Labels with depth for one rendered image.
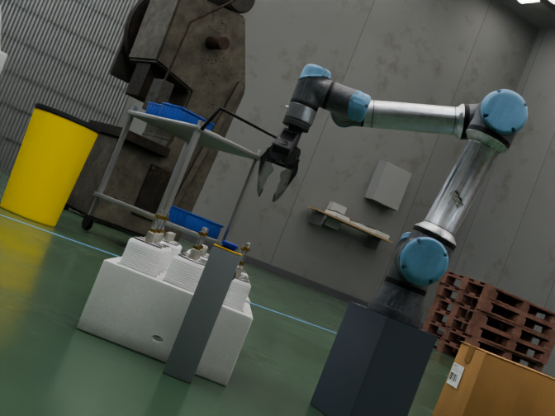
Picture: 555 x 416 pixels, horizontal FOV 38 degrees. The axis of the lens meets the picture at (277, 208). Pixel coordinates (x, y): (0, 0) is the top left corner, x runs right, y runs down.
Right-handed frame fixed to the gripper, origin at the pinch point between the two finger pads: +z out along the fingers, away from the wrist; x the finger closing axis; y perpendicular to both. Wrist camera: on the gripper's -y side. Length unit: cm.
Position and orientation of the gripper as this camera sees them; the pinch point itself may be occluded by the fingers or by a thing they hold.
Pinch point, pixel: (268, 194)
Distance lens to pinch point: 207.3
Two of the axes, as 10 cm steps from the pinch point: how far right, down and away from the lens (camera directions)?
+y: 0.5, 0.7, 10.0
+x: -9.3, -3.6, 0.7
